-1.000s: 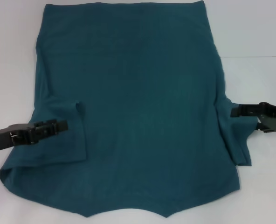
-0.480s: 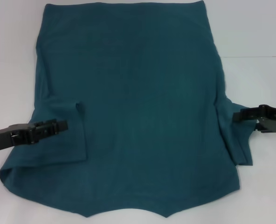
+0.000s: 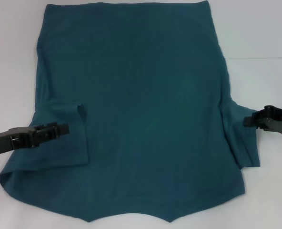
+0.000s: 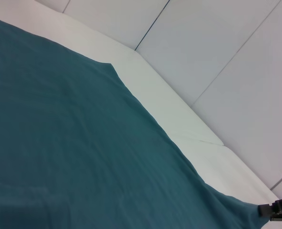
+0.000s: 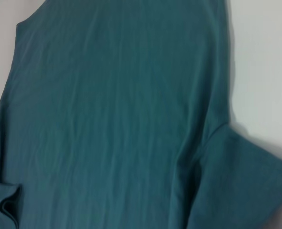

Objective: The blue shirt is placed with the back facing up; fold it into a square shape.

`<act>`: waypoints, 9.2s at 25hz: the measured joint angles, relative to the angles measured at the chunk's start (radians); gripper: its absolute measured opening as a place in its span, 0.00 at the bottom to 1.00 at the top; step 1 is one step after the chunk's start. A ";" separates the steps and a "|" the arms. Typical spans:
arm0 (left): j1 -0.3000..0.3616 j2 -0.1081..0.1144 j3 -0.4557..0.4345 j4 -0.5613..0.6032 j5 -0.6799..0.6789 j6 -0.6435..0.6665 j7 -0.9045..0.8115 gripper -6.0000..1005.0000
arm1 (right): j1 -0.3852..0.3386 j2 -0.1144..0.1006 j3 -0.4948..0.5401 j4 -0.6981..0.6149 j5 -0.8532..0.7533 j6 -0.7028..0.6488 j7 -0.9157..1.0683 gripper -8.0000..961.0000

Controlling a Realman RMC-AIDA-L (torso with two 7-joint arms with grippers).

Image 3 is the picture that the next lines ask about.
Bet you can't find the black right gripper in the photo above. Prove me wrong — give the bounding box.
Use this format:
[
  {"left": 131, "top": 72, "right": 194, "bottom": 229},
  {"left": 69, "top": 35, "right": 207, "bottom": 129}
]
[{"left": 243, "top": 105, "right": 282, "bottom": 136}]

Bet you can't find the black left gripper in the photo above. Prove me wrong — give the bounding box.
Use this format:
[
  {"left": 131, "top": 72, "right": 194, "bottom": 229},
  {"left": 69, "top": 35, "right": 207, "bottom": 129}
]
[{"left": 0, "top": 122, "right": 70, "bottom": 157}]

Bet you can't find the teal blue shirt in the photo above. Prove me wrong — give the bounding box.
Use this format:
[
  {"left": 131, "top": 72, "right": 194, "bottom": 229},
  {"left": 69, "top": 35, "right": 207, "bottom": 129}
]
[{"left": 0, "top": 0, "right": 261, "bottom": 217}]

